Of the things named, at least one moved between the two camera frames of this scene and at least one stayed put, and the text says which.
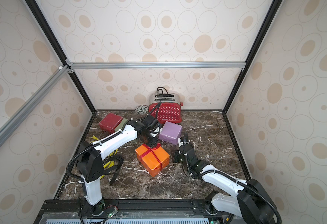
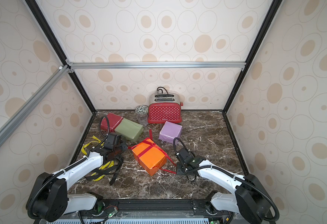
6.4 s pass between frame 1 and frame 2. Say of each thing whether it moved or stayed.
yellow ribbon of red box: stayed
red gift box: stayed
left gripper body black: moved
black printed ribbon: stayed
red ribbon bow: moved
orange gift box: stayed
